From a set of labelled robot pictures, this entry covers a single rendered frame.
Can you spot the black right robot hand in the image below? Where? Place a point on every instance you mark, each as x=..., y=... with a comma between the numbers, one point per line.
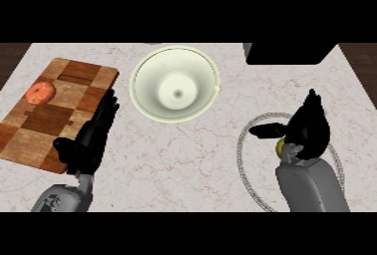
x=305, y=132

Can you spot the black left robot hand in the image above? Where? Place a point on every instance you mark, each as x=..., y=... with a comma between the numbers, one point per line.
x=88, y=139

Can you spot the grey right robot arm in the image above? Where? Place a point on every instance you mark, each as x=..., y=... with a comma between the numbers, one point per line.
x=310, y=187

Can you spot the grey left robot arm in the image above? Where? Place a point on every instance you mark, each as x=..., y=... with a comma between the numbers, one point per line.
x=67, y=196

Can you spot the yellow-green pear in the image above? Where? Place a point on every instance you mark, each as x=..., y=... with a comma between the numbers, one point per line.
x=280, y=148

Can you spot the pale cream bowl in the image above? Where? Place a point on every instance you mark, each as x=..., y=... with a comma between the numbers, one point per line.
x=175, y=83

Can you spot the checkered wooden cutting board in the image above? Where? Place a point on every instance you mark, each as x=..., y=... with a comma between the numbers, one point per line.
x=54, y=113

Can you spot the orange-red round fruit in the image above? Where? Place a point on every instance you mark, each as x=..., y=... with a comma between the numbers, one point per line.
x=41, y=93

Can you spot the black appliance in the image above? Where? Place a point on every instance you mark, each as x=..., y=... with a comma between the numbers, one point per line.
x=290, y=53

